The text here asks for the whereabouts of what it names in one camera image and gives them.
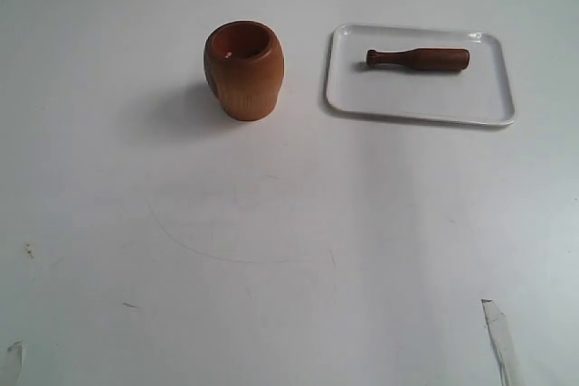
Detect white rectangular tray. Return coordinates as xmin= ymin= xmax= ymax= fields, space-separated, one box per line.
xmin=325 ymin=24 xmax=516 ymax=127

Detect wooden mortar cup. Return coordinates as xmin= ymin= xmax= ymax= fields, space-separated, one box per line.
xmin=204 ymin=21 xmax=285 ymax=121

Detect clear tape strip right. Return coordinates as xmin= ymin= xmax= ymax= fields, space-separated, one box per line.
xmin=481 ymin=299 xmax=526 ymax=386

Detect dark wooden pestle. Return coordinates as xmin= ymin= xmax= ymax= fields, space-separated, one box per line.
xmin=365 ymin=48 xmax=470 ymax=72

